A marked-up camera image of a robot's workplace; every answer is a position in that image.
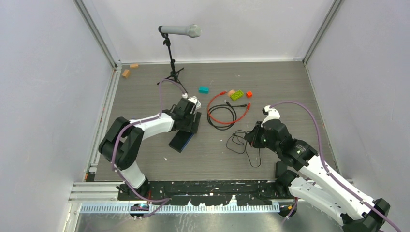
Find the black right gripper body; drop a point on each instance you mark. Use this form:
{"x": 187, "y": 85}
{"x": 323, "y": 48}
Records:
{"x": 259, "y": 139}

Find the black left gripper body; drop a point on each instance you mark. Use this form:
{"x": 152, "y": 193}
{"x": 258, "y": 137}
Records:
{"x": 189, "y": 125}

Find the green lego brick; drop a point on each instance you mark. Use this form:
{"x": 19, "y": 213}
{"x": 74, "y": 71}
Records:
{"x": 237, "y": 95}

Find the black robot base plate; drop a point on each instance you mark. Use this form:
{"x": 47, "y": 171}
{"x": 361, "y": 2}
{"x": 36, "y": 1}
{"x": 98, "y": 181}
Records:
{"x": 206, "y": 192}

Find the grey microphone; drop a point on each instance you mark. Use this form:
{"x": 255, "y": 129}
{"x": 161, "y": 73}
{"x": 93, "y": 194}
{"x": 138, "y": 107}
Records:
{"x": 192, "y": 31}

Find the black microphone tripod stand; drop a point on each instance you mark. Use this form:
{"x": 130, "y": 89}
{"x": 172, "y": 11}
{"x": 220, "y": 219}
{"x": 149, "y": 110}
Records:
{"x": 174, "y": 74}

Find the teal toy block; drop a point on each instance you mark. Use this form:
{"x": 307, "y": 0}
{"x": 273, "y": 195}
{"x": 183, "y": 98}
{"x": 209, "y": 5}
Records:
{"x": 204, "y": 90}

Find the peach toy block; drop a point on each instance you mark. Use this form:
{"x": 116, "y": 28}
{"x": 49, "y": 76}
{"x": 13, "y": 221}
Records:
{"x": 231, "y": 92}

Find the black network switch blue ports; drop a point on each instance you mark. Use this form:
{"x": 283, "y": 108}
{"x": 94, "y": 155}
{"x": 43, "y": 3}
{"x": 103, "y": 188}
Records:
{"x": 180, "y": 140}

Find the orange toy block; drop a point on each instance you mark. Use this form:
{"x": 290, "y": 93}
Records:
{"x": 249, "y": 94}

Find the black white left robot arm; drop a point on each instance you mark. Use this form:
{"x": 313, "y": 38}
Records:
{"x": 122, "y": 142}

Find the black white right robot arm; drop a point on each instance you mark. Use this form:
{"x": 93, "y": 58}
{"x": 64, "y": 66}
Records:
{"x": 316, "y": 182}

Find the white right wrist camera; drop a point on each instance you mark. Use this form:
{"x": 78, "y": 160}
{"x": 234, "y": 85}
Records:
{"x": 270, "y": 113}

